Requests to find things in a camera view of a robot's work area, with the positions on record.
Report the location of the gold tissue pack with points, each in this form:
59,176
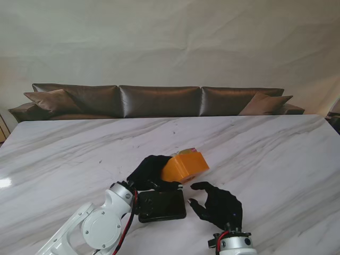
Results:
187,151

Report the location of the brown leather sofa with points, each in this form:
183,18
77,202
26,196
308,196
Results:
159,102

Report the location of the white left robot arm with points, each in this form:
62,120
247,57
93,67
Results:
101,225

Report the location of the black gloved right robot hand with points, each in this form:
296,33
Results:
223,210

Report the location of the orange tissue box cover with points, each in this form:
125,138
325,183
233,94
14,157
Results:
191,164

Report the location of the white fabric backdrop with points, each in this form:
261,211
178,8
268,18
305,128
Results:
170,40

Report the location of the dark furniture piece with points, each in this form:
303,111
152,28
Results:
335,119

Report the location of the brown throw pillow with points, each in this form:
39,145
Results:
53,102
263,105

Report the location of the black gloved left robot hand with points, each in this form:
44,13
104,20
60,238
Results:
148,172

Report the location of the wooden furniture piece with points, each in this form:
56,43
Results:
2,132

